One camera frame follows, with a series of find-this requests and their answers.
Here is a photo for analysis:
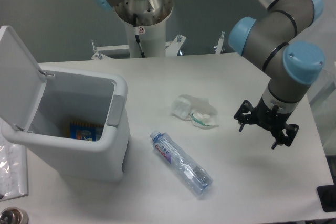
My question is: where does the white pedestal base frame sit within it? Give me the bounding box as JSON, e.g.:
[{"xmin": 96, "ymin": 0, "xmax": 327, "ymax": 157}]
[{"xmin": 90, "ymin": 31, "xmax": 226, "ymax": 60}]

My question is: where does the black device at edge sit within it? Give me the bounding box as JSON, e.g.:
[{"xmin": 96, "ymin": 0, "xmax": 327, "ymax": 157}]
[{"xmin": 317, "ymin": 185, "xmax": 335, "ymax": 212}]

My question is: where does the black cable on pedestal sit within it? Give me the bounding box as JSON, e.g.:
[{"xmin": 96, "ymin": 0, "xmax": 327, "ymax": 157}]
[{"xmin": 132, "ymin": 13, "xmax": 146, "ymax": 58}]

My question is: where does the white open trash can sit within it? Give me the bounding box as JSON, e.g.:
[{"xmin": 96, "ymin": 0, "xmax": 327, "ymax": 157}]
[{"xmin": 1, "ymin": 26, "xmax": 130, "ymax": 182}]

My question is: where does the round metal connector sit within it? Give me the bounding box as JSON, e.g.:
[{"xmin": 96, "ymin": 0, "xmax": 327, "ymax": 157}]
[{"xmin": 1, "ymin": 207, "xmax": 29, "ymax": 224}]

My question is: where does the clear plastic document sleeve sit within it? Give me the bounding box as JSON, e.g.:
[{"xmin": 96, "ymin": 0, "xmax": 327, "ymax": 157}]
[{"xmin": 1, "ymin": 133, "xmax": 28, "ymax": 201}]

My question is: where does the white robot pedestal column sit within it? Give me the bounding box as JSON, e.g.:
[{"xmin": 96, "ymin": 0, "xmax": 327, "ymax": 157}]
[{"xmin": 125, "ymin": 22, "xmax": 166, "ymax": 58}]

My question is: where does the blue yellow snack packet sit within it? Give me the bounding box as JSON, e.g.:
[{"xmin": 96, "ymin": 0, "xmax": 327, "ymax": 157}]
[{"xmin": 69, "ymin": 121, "xmax": 103, "ymax": 142}]

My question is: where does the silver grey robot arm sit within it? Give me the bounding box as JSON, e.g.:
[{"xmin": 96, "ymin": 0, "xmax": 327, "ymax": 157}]
[{"xmin": 95, "ymin": 0, "xmax": 325, "ymax": 146}]

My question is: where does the clear plastic water bottle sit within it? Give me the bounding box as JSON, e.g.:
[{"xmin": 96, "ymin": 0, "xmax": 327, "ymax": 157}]
[{"xmin": 150, "ymin": 131, "xmax": 213, "ymax": 195}]

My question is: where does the white plastic wrapper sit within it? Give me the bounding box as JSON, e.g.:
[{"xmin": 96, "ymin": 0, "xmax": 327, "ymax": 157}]
[{"xmin": 171, "ymin": 94, "xmax": 219, "ymax": 130}]

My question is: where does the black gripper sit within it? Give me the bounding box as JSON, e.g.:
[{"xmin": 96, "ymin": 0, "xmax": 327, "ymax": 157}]
[{"xmin": 234, "ymin": 98, "xmax": 299, "ymax": 150}]

